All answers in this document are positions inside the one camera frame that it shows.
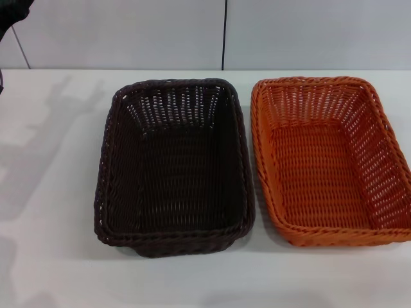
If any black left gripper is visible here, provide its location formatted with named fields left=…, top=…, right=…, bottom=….
left=0, top=0, right=30, bottom=43

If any dark brown wicker basket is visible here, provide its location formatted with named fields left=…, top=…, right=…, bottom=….
left=92, top=76, right=257, bottom=258

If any orange wicker basket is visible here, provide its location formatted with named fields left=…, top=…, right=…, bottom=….
left=250, top=75, right=411, bottom=248

